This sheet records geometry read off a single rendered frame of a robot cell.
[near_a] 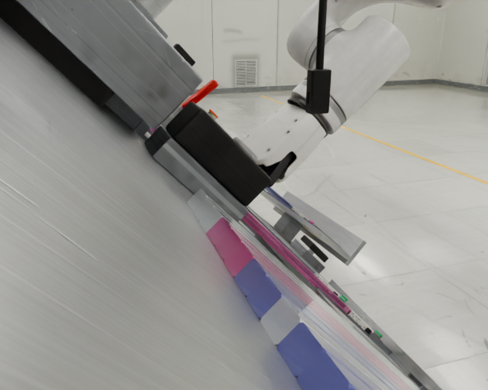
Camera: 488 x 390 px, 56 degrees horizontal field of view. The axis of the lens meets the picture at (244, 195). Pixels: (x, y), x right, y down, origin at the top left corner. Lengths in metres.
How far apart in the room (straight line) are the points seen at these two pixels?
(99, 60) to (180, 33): 7.94
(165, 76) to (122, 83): 0.03
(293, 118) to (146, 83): 0.35
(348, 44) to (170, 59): 0.39
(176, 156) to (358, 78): 0.39
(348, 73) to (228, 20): 7.82
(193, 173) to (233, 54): 8.19
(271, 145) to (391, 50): 0.20
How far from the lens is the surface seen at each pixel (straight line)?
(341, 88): 0.64
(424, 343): 2.05
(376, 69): 0.66
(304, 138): 0.62
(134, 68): 0.31
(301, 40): 0.70
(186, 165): 0.31
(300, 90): 0.65
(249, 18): 8.56
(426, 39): 10.45
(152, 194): 0.19
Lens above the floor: 1.19
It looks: 20 degrees down
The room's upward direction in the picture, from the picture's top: straight up
